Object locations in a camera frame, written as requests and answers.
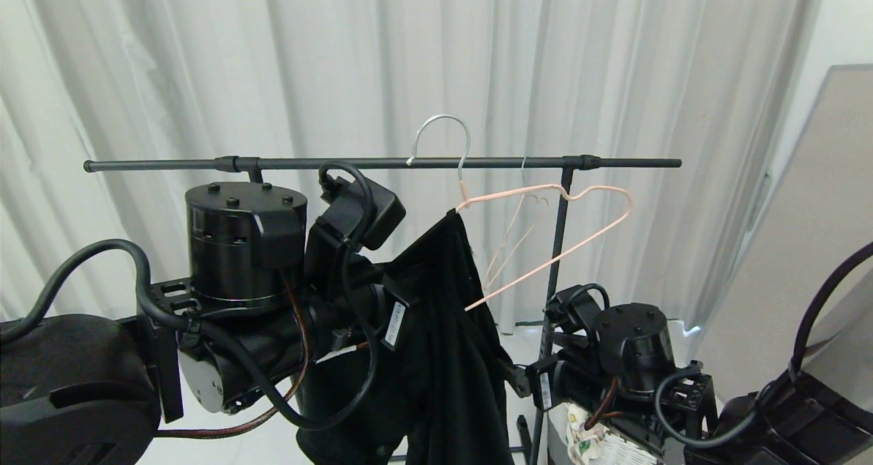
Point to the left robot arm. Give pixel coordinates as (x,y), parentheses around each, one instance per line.
(68,397)

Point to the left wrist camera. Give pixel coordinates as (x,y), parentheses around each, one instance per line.
(361,213)

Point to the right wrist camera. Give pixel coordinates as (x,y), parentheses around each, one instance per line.
(569,318)

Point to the pink clothes hanger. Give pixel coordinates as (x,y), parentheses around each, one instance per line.
(524,172)
(545,261)

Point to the white laundry basket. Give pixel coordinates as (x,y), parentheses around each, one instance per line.
(634,451)

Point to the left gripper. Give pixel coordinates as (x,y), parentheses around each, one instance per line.
(286,342)

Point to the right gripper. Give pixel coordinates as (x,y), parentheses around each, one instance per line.
(614,410)

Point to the black garment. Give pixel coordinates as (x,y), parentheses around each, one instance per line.
(443,356)

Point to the cream printed garment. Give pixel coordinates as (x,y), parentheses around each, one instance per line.
(583,438)

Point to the black clothes rack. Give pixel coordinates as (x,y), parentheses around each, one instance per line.
(170,166)

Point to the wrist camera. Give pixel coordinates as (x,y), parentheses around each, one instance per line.
(569,318)
(361,213)

